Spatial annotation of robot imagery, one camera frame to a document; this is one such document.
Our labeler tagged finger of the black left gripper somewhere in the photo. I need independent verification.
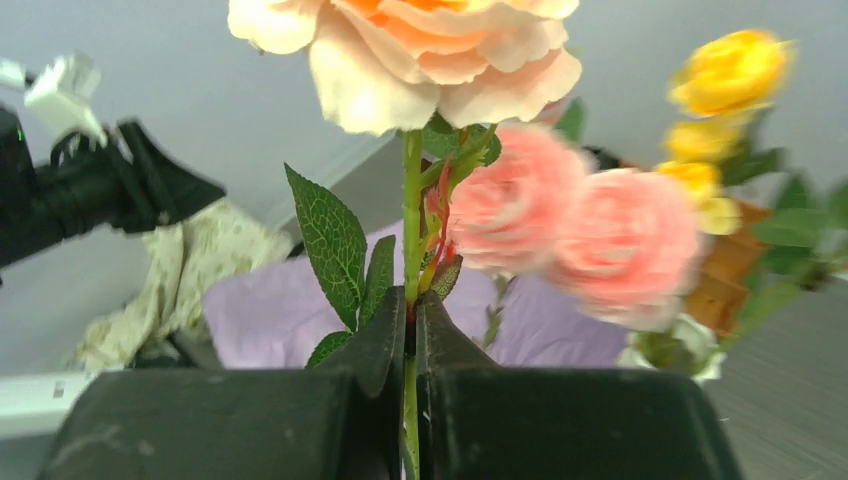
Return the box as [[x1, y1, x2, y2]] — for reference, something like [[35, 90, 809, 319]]
[[115, 121, 226, 234]]

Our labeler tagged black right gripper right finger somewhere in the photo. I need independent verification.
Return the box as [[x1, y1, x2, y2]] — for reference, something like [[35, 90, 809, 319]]
[[416, 292, 743, 480]]

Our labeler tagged orange compartment tray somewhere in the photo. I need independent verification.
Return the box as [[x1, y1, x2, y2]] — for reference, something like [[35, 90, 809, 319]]
[[685, 202, 771, 339]]

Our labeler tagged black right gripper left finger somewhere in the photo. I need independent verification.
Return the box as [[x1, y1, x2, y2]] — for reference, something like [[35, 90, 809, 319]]
[[38, 287, 405, 480]]

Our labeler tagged patterned cream cloth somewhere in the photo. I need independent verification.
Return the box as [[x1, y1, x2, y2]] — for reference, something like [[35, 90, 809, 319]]
[[68, 198, 294, 371]]

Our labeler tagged white ribbed ceramic vase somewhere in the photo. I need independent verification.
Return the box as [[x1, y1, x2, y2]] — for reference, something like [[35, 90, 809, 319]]
[[616, 313, 726, 385]]

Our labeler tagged peach rose stem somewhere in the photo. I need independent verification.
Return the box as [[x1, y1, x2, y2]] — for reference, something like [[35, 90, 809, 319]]
[[226, 0, 584, 480]]

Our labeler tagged large pink rose stem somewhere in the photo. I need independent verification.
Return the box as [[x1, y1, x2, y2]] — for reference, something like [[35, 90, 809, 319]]
[[447, 123, 700, 331]]

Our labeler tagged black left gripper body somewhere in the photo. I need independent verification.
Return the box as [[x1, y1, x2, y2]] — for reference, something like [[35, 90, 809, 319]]
[[1, 109, 130, 265]]

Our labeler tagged purple wrapping paper sheet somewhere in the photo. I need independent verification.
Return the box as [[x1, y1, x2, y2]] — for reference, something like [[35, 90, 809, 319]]
[[203, 256, 626, 368]]

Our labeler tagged yellow flower stem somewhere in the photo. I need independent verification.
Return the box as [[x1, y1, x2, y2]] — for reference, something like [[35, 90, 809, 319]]
[[655, 29, 847, 348]]

